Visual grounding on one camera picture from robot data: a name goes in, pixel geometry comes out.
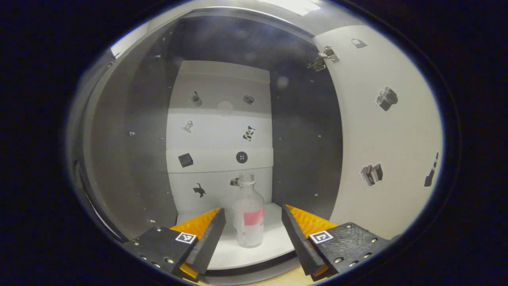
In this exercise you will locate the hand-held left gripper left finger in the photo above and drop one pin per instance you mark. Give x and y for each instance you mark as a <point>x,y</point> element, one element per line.
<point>208,242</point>

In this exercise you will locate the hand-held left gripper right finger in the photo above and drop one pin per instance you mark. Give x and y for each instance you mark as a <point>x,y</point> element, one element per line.
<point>299,242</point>

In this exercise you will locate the clear plastic bottle pink label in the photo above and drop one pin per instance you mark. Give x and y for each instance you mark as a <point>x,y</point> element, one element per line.
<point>248,222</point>

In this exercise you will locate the grey cabinet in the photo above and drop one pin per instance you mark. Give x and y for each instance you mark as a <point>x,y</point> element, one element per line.
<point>135,159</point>

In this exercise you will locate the grey cabinet shelf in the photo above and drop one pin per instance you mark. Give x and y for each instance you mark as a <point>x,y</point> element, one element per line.
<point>274,238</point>

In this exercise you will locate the metal cabinet door hinge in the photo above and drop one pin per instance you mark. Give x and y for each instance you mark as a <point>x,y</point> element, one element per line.
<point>322,59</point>

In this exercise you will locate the long ceiling light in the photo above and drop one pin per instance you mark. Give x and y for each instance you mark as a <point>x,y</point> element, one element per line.
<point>293,6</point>

